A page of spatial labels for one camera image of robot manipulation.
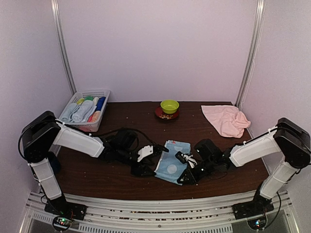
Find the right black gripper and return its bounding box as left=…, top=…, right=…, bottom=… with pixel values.
left=177, top=158, right=216, bottom=185

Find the blue polka dot towel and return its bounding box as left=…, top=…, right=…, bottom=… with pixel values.
left=155, top=140, right=190, bottom=185

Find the red floral plate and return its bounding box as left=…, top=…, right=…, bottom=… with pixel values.
left=155, top=106, right=179, bottom=120

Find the green plastic bowl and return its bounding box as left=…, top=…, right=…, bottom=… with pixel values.
left=160, top=100, right=179, bottom=114

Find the pink towel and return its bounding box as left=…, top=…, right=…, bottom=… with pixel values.
left=201, top=105, right=251, bottom=138

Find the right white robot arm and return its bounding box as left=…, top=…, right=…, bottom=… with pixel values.
left=175, top=117, right=311, bottom=219

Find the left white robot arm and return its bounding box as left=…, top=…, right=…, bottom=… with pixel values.
left=17, top=111, right=169, bottom=217

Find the red rolled towel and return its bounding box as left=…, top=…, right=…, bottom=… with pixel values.
left=87, top=111, right=101, bottom=123

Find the dark blue rolled towel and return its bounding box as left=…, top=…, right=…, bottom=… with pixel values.
left=95, top=97, right=106, bottom=112

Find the white rolled towel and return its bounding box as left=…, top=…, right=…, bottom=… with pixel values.
left=93, top=97, right=99, bottom=105

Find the white plastic basket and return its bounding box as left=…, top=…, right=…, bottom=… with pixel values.
left=58, top=90, right=110, bottom=132

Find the light blue rolled towel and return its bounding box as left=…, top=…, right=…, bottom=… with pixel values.
left=59, top=100, right=94, bottom=123

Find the green rolled towel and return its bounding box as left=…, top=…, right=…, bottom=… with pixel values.
left=84, top=96, right=94, bottom=101

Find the yellow rolled towel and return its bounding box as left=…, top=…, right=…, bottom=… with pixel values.
left=76, top=98, right=85, bottom=105

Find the dark blue mug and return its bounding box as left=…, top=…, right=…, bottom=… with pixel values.
left=48, top=151, right=61, bottom=174

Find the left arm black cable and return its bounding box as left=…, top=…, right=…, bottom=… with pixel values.
left=89, top=128, right=156, bottom=146

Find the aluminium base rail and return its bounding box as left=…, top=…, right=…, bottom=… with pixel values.
left=17, top=191, right=301, bottom=233

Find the right aluminium frame post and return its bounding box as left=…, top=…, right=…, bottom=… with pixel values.
left=235, top=0, right=265, bottom=110

